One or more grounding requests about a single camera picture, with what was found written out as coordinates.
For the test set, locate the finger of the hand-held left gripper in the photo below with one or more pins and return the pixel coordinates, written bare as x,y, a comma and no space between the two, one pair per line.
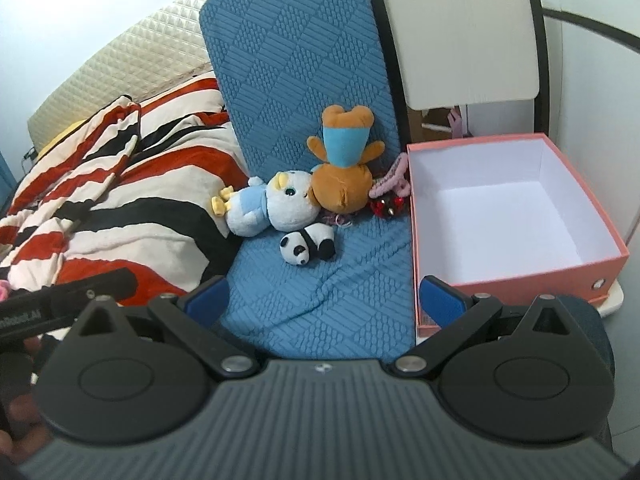
107,282

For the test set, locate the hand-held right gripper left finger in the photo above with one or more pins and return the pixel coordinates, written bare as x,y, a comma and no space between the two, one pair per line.
207,300

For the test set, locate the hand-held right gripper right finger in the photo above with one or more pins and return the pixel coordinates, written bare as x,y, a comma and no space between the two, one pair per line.
442,302

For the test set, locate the pink cardboard box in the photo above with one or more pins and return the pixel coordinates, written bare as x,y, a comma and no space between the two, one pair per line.
500,210

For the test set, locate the blue white penguin plush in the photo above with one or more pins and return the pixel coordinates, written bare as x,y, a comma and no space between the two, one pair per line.
285,205

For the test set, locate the person's left hand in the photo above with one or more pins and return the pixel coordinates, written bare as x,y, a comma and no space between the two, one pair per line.
22,410

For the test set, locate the orange white striped plush fish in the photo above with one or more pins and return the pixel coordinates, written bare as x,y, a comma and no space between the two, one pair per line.
150,220

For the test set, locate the small panda plush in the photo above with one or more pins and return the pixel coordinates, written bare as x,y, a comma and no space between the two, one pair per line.
300,247

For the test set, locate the red bow hair clip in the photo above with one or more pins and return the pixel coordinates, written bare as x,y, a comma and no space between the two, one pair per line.
385,206

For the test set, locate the pink plush toy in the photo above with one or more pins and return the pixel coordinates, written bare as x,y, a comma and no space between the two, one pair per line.
387,180

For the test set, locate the yellow pillow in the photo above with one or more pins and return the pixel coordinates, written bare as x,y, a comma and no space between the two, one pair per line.
60,137

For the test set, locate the brown bear plush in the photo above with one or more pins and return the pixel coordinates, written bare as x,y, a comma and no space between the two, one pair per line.
345,185

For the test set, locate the white plastic stool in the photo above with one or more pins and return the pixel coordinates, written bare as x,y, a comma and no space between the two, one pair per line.
612,300

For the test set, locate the white rod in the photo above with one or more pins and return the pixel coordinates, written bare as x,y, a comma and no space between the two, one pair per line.
437,127

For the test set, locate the pink plastic item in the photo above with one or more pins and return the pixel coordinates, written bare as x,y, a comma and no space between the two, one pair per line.
457,122

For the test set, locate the blue textured mat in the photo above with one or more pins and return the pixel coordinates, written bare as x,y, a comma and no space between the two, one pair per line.
300,85

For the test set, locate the cream quilted headboard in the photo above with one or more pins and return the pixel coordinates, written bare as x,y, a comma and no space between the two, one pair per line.
140,45

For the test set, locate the white cardboard carton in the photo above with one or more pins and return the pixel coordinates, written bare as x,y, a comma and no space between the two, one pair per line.
460,35

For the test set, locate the black tubular frame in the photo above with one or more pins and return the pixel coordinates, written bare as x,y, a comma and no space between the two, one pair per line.
385,35

